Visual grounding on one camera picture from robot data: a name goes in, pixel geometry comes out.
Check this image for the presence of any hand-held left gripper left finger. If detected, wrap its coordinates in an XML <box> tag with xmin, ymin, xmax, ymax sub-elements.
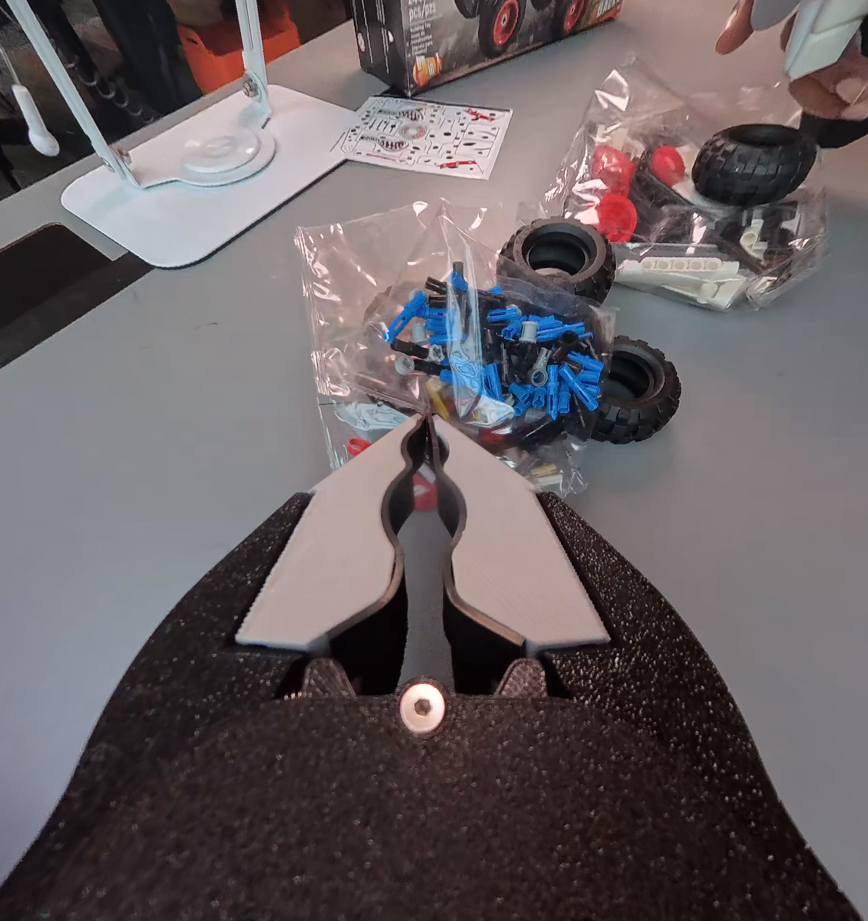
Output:
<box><xmin>236</xmin><ymin>416</ymin><xmax>429</xmax><ymax>652</ymax></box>

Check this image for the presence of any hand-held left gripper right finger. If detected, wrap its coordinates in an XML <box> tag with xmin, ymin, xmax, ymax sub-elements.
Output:
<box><xmin>430</xmin><ymin>416</ymin><xmax>611</xmax><ymax>659</ymax></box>

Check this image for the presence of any black toy tyre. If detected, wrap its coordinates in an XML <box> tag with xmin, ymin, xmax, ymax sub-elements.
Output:
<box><xmin>497</xmin><ymin>219</ymin><xmax>616</xmax><ymax>303</ymax></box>
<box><xmin>692</xmin><ymin>124</ymin><xmax>818</xmax><ymax>210</ymax></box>
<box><xmin>588</xmin><ymin>334</ymin><xmax>683</xmax><ymax>445</ymax></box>

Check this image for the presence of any clear bag of red white parts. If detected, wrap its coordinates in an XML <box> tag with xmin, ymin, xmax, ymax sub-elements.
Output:
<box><xmin>540</xmin><ymin>49</ymin><xmax>832</xmax><ymax>315</ymax></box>

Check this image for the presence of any clear bag of mixed parts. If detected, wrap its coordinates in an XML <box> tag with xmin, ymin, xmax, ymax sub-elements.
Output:
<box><xmin>293</xmin><ymin>200</ymin><xmax>620</xmax><ymax>499</ymax></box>

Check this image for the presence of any white book stand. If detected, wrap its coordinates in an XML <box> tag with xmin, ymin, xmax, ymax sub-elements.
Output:
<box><xmin>0</xmin><ymin>0</ymin><xmax>357</xmax><ymax>269</ymax></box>

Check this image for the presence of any person's right hand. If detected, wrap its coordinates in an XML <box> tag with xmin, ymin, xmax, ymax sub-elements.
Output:
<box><xmin>715</xmin><ymin>0</ymin><xmax>868</xmax><ymax>122</ymax></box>

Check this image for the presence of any black toy truck box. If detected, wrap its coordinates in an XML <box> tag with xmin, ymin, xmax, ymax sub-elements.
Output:
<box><xmin>350</xmin><ymin>0</ymin><xmax>628</xmax><ymax>99</ymax></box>

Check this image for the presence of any white sticker sheet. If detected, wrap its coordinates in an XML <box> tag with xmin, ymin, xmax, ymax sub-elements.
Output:
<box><xmin>328</xmin><ymin>95</ymin><xmax>514</xmax><ymax>181</ymax></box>

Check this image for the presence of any orange storage box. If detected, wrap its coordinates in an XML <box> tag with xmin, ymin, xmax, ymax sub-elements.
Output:
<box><xmin>175</xmin><ymin>18</ymin><xmax>298</xmax><ymax>76</ymax></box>

